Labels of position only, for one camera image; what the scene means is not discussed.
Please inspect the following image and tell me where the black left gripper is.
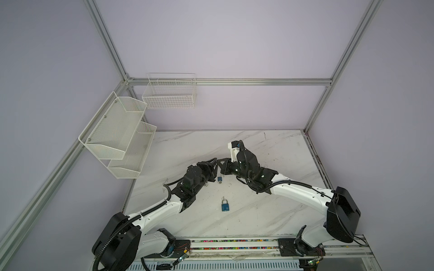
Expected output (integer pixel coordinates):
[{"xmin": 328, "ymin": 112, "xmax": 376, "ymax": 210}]
[{"xmin": 193, "ymin": 157, "xmax": 218, "ymax": 195}]

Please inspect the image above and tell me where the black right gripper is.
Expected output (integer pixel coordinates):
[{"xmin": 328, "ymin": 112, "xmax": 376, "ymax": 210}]
[{"xmin": 215, "ymin": 157, "xmax": 251, "ymax": 181}]

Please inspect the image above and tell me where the aluminium frame horizontal beam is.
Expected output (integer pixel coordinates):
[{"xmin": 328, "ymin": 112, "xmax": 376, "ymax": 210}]
[{"xmin": 128, "ymin": 78, "xmax": 333, "ymax": 86}]

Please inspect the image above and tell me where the lower white mesh shelf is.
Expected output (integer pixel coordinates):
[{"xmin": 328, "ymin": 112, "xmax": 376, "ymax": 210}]
[{"xmin": 108, "ymin": 121, "xmax": 157, "ymax": 179}]

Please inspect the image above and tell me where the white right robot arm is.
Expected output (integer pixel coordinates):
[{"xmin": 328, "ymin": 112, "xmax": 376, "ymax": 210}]
[{"xmin": 217, "ymin": 148, "xmax": 361, "ymax": 255}]

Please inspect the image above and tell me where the white wire basket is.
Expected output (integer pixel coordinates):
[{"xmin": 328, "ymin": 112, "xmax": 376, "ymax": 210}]
[{"xmin": 142, "ymin": 73, "xmax": 197, "ymax": 110}]

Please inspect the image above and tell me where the white mesh shelf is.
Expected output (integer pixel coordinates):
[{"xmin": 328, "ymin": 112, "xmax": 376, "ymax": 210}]
[
  {"xmin": 78, "ymin": 92, "xmax": 147, "ymax": 160},
  {"xmin": 108, "ymin": 121, "xmax": 157, "ymax": 179}
]

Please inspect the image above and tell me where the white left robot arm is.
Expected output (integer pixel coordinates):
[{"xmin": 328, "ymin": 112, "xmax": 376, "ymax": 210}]
[{"xmin": 92, "ymin": 159, "xmax": 218, "ymax": 271}]

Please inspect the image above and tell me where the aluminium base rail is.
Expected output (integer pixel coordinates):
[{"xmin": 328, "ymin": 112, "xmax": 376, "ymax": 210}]
[{"xmin": 128, "ymin": 236, "xmax": 381, "ymax": 271}]

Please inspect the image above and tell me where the aluminium frame corner post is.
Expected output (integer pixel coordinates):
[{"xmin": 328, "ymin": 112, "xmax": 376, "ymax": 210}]
[{"xmin": 303, "ymin": 0, "xmax": 383, "ymax": 134}]

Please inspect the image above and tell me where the upper white mesh shelf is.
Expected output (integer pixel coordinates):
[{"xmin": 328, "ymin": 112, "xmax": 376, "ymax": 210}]
[{"xmin": 78, "ymin": 92, "xmax": 147, "ymax": 160}]

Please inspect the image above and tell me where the large blue padlock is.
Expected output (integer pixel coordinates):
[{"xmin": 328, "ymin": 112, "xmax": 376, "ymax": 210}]
[{"xmin": 221, "ymin": 198, "xmax": 230, "ymax": 212}]

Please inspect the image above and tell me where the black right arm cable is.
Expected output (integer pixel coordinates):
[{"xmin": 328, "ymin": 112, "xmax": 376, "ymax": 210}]
[{"xmin": 237, "ymin": 139, "xmax": 368, "ymax": 246}]

